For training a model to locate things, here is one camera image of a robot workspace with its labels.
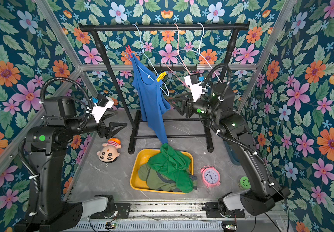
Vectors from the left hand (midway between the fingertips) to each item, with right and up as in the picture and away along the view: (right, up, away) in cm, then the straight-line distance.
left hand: (120, 117), depth 56 cm
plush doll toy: (-19, -20, +30) cm, 41 cm away
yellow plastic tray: (-1, -23, +33) cm, 40 cm away
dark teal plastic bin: (+56, -24, +30) cm, 68 cm away
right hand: (+23, +9, -1) cm, 25 cm away
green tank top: (+21, -26, +22) cm, 40 cm away
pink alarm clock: (+42, -34, +27) cm, 61 cm away
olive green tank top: (+11, -35, +24) cm, 44 cm away
